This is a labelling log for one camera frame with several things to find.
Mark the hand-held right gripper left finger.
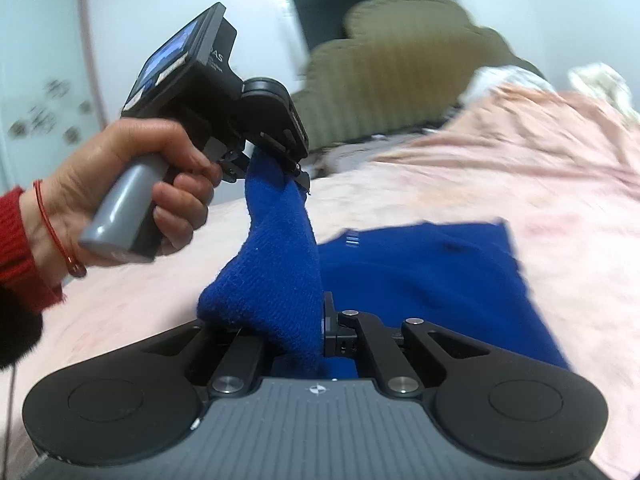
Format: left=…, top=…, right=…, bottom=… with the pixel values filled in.
left=144, top=324, right=275, bottom=397

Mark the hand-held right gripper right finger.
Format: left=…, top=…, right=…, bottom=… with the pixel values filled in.
left=322, top=291, right=495, bottom=397

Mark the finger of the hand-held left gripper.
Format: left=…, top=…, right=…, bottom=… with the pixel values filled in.
left=219, top=149, right=252, bottom=184
left=286, top=159, right=312, bottom=197

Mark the blue knit sweater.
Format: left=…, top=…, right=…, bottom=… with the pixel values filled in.
left=197, top=147, right=572, bottom=382

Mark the person's left forearm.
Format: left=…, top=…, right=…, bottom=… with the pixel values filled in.
left=0, top=186, right=67, bottom=372

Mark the person's left hand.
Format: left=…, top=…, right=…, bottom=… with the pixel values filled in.
left=20, top=119, right=224, bottom=287

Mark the dark doorway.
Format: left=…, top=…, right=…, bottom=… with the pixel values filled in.
left=284, top=0, right=372, bottom=54

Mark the pink blanket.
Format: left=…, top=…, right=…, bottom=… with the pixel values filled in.
left=0, top=77, right=640, bottom=480

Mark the olive padded headboard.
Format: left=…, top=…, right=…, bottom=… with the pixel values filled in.
left=291, top=0, right=550, bottom=155

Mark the flower print wardrobe door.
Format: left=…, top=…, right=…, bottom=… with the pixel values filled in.
left=0, top=0, right=110, bottom=188

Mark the white crumpled cloth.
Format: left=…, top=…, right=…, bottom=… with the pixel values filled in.
left=459, top=64, right=557, bottom=107

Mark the cream crumpled cloth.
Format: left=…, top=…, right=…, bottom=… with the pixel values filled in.
left=566, top=61, right=640, bottom=117

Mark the red string bracelet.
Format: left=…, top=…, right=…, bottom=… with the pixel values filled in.
left=33, top=180, right=88, bottom=279

